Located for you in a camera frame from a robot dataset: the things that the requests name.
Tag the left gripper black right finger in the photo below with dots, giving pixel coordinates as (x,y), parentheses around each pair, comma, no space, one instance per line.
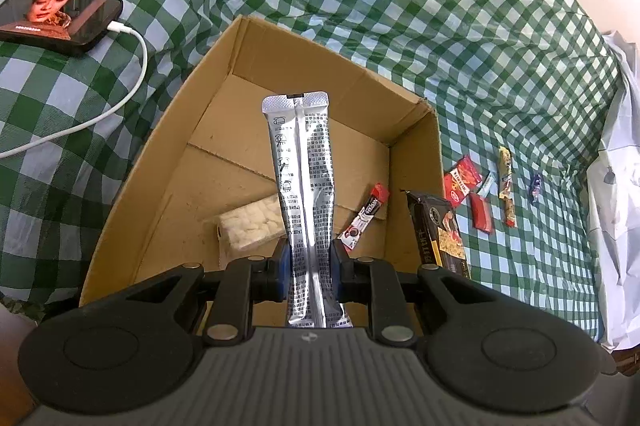
(376,284)

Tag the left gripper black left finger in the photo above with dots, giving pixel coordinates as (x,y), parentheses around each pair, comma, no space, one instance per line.
(234,292)

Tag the silver stick snack packet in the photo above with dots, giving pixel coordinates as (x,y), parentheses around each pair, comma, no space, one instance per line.
(302,161)

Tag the purple candy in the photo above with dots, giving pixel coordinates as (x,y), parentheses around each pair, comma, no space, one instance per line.
(535,187)

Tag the red white coffee stick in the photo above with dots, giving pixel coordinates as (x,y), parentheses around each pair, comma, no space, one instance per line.
(352,233)

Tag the white rice cracker bar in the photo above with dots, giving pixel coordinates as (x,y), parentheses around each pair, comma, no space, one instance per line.
(252,225)

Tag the black gold chocolate box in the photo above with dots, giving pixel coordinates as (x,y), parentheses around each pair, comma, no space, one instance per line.
(437,232)

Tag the brown cardboard box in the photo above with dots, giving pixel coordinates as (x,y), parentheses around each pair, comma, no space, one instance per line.
(210,153)

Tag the small red wrapped bar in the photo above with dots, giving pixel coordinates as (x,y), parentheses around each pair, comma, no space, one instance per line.
(481,213)

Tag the red snack packet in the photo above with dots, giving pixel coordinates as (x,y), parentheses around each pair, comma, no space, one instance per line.
(460,181)

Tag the light blue small candy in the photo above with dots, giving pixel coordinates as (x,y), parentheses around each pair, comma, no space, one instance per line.
(485,187)

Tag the yellow red candy bar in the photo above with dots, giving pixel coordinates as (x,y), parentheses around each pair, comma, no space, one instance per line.
(505,186)

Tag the white printed cloth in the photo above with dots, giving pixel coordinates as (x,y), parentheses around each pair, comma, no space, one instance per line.
(613,194)

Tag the green checkered sofa cover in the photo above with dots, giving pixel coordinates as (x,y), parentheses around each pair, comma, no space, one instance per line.
(534,76)

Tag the black smartphone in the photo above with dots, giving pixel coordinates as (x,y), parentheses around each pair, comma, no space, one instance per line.
(67,27)

